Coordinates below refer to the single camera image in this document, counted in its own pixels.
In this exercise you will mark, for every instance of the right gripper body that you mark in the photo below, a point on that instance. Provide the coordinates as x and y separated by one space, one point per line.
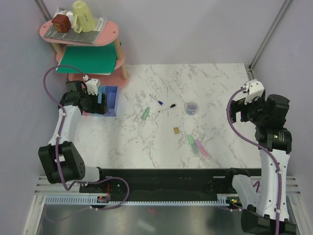
253 111

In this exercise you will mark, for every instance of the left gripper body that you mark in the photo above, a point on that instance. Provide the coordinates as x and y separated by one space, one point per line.
91 104

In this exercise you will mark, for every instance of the pink drawer bin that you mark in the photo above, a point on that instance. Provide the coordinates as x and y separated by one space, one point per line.
86 113

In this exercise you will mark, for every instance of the purple drawer bin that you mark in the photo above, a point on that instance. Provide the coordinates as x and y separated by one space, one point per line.
112 95

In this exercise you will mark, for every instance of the green highlighter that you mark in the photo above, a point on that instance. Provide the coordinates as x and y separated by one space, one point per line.
146 113
193 146

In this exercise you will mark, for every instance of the pink highlighter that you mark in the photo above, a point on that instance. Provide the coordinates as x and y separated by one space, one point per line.
202 149

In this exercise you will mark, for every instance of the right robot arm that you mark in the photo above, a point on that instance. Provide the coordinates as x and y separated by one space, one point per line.
265 213

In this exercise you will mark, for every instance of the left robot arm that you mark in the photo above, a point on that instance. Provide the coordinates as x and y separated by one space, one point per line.
60 159

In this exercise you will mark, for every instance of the green folder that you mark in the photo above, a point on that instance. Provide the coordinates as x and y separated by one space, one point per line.
93 60

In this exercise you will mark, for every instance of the grey magazine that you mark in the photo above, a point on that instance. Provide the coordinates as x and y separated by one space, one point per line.
72 36

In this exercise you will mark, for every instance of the blue cap marker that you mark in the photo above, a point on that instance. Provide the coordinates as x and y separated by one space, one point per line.
156 99

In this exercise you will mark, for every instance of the pink wooden tiered shelf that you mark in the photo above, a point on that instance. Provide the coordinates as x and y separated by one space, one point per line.
109 35

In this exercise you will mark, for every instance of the yellow mug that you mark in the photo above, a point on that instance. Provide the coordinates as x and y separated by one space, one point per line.
83 18

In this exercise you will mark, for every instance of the red brown cube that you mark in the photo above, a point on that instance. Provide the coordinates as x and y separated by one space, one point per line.
61 23

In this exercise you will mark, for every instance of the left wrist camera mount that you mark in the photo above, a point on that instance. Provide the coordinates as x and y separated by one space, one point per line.
92 85

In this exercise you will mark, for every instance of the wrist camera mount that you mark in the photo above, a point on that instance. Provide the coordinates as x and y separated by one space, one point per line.
92 85
253 89

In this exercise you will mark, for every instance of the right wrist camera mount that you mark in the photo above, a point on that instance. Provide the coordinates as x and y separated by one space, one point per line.
253 89

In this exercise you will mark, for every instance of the white cable duct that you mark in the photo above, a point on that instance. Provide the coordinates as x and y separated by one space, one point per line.
101 201

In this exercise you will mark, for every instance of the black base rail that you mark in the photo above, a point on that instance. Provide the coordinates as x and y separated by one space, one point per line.
167 185

